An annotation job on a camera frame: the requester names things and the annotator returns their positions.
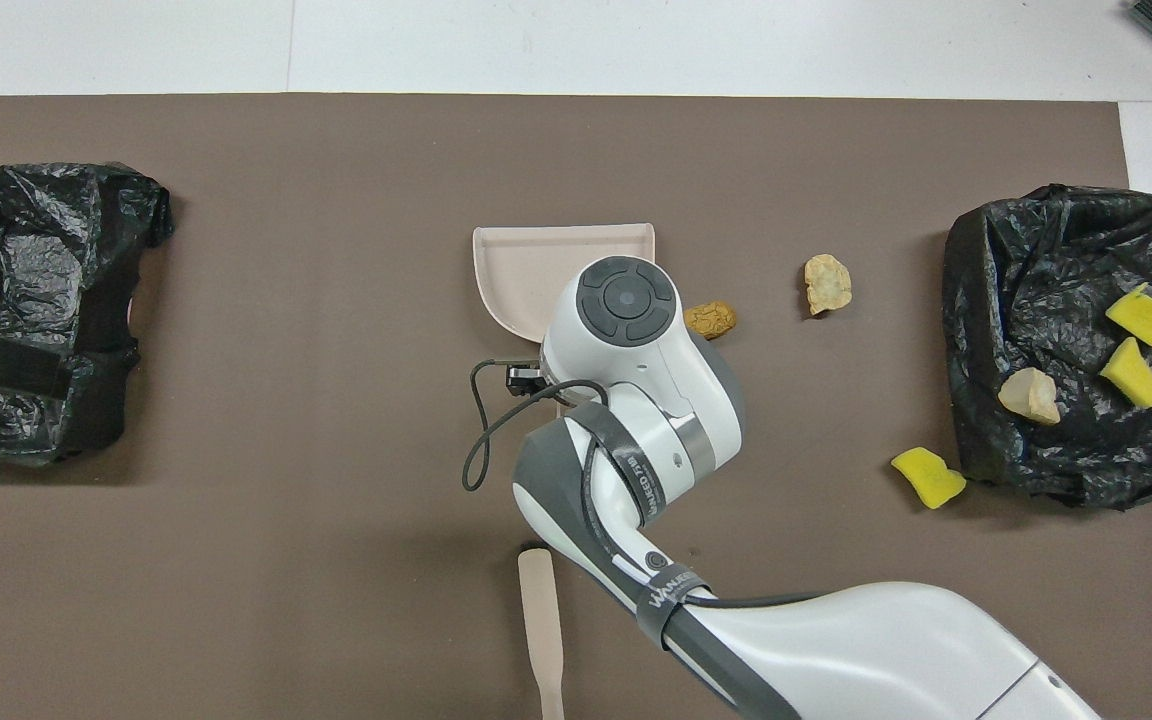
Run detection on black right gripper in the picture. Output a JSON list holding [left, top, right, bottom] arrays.
[[504, 362, 549, 399]]

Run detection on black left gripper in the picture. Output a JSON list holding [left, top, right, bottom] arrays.
[[0, 330, 74, 401]]

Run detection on beige plastic dustpan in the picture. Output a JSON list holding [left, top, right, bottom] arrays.
[[472, 223, 657, 413]]

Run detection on beige hand brush black bristles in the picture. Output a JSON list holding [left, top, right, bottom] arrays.
[[518, 543, 567, 720]]

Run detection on pale chip piece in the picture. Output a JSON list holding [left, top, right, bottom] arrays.
[[803, 253, 853, 317]]

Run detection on rounded yellow sponge piece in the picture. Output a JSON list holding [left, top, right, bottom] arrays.
[[890, 446, 968, 511]]

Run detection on pale beige foam chunk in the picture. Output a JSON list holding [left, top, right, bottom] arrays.
[[997, 367, 1062, 426]]

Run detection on small yellow sponge wedge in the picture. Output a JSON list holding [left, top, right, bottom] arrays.
[[1099, 336, 1152, 409]]

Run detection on black bag lined bin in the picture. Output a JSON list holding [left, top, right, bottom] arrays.
[[942, 183, 1152, 511], [0, 162, 175, 468]]

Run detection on brown bread roll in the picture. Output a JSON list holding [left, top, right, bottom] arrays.
[[684, 302, 738, 341]]

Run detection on brown table mat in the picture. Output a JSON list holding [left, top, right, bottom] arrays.
[[0, 94, 1152, 720]]

